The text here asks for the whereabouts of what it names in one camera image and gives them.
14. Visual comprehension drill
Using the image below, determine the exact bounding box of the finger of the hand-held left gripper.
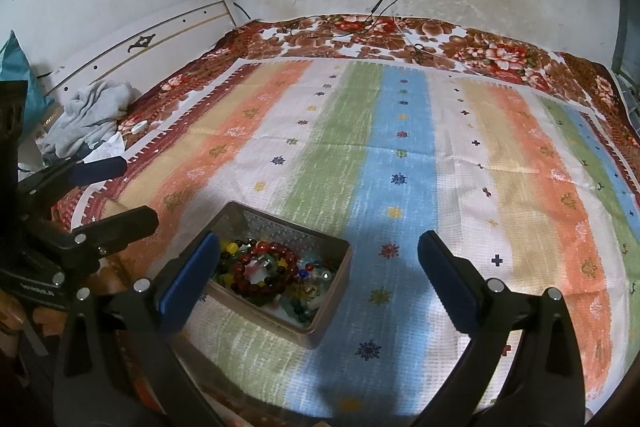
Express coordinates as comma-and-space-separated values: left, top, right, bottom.
47, 205, 160, 274
17, 155, 128, 208

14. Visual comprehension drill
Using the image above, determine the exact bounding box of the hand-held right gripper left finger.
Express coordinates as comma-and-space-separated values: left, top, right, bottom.
52, 231, 222, 427

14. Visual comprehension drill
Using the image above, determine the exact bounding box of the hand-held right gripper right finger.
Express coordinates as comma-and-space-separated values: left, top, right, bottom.
415, 230, 587, 427

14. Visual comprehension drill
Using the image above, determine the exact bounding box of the dark and yellow bead bracelet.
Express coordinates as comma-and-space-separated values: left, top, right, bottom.
212, 238, 253, 290

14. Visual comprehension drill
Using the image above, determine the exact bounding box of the red bead bracelet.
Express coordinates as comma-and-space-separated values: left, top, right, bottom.
231, 241, 302, 299

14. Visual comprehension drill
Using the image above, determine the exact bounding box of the metal tin box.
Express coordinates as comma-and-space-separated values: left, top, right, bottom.
197, 201, 353, 351

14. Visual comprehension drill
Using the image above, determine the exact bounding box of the pastel stone bracelet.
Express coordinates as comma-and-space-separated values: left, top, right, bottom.
279, 257, 337, 324

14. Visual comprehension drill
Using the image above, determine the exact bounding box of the grey cloth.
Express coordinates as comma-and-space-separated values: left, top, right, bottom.
40, 80, 135, 158

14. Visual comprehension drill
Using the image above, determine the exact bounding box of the teal bag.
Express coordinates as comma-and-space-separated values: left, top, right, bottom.
0, 29, 52, 128

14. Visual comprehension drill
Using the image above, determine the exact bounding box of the striped woven blanket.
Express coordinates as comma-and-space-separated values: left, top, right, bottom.
70, 57, 640, 427

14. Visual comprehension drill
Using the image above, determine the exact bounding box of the white headboard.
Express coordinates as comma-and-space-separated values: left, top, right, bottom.
44, 0, 237, 108

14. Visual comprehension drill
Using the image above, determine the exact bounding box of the brown floral bedsheet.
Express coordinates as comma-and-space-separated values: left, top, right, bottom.
50, 13, 640, 258

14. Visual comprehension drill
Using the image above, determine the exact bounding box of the white cable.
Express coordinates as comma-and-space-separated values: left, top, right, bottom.
394, 14, 453, 58

